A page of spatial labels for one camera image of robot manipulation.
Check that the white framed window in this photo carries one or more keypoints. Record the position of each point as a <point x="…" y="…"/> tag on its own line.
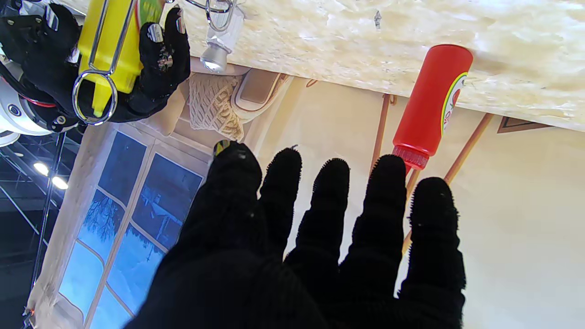
<point x="137" y="219"/>

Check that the yellow squeeze bottle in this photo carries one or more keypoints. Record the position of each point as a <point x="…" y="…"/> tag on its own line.
<point x="119" y="41"/>

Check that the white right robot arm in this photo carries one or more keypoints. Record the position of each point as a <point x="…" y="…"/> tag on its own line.
<point x="16" y="119"/>

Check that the red squeeze bottle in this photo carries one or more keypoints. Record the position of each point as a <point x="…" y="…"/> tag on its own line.
<point x="427" y="100"/>

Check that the clear shaker with silver cap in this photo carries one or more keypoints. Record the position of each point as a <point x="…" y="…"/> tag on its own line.
<point x="219" y="43"/>

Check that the beige knit cushion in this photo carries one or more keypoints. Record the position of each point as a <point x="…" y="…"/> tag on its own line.
<point x="212" y="107"/>

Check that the tripod floor lamp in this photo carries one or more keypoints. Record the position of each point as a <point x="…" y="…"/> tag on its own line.
<point x="379" y="132"/>

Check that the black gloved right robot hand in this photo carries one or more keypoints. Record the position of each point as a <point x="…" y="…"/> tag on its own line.
<point x="41" y="50"/>

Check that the beige sofa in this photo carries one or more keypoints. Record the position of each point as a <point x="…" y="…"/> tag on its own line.
<point x="258" y="93"/>

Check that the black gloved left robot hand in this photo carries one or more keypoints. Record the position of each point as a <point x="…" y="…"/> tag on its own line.
<point x="283" y="283"/>

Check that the sheer beige curtain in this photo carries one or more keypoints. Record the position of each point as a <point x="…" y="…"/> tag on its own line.
<point x="68" y="219"/>

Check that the bright studio ceiling light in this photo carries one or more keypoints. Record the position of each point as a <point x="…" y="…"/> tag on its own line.
<point x="60" y="183"/>
<point x="41" y="168"/>

